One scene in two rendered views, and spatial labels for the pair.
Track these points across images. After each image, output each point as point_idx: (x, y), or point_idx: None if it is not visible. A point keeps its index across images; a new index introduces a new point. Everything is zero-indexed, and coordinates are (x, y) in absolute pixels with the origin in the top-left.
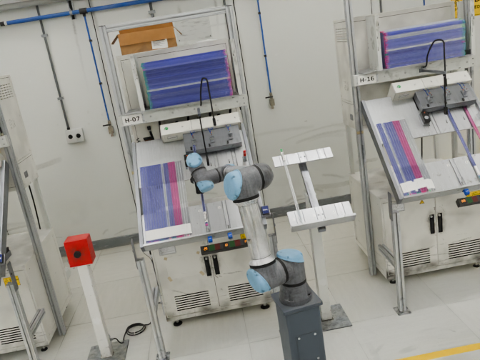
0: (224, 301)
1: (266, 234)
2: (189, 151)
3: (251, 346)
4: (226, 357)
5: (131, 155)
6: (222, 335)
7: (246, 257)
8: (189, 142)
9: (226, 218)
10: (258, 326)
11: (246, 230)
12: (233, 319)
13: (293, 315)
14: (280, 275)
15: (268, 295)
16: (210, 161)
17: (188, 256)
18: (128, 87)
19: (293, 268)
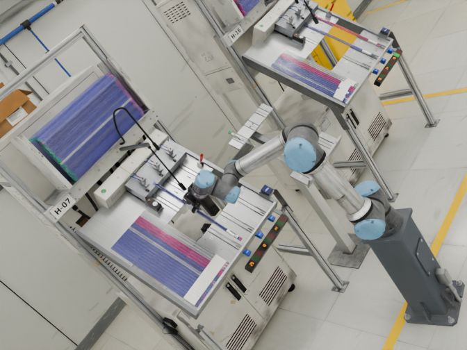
0: (265, 311)
1: None
2: (148, 194)
3: (329, 320)
4: (325, 347)
5: (83, 246)
6: (293, 337)
7: None
8: (139, 186)
9: (240, 223)
10: (310, 303)
11: (336, 189)
12: (282, 319)
13: (404, 237)
14: (381, 208)
15: (291, 273)
16: (172, 190)
17: (212, 296)
18: (24, 179)
19: (381, 195)
